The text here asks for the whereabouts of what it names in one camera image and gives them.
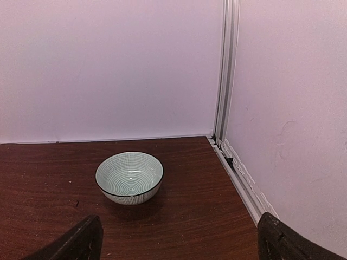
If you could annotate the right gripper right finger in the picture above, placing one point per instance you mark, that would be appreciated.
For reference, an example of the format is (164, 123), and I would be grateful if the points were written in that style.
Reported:
(276, 240)

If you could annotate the right aluminium frame post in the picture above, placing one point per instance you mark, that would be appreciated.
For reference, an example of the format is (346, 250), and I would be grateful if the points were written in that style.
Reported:
(230, 33)

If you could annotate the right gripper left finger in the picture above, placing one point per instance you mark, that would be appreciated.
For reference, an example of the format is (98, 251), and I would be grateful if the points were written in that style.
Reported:
(83, 241)

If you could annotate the pale blue tea bowl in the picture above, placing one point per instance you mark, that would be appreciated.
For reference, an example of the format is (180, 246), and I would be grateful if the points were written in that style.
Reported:
(129, 178)

